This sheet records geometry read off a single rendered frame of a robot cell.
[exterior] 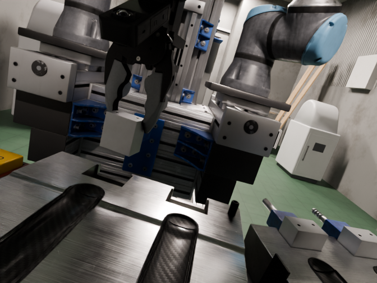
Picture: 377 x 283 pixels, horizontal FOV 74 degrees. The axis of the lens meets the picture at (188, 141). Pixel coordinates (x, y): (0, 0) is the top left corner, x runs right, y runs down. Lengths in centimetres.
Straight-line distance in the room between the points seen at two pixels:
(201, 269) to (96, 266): 8
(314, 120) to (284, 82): 309
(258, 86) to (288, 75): 643
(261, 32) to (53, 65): 51
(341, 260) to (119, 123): 37
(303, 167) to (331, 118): 85
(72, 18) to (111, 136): 47
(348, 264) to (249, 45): 55
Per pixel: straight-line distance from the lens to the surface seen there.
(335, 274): 40
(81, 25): 77
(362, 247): 47
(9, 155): 50
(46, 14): 340
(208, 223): 29
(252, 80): 72
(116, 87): 39
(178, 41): 40
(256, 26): 75
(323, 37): 66
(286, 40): 69
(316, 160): 428
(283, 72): 710
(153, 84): 36
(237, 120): 60
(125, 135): 37
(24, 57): 68
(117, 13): 31
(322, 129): 424
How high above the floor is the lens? 104
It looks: 14 degrees down
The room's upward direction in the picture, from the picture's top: 16 degrees clockwise
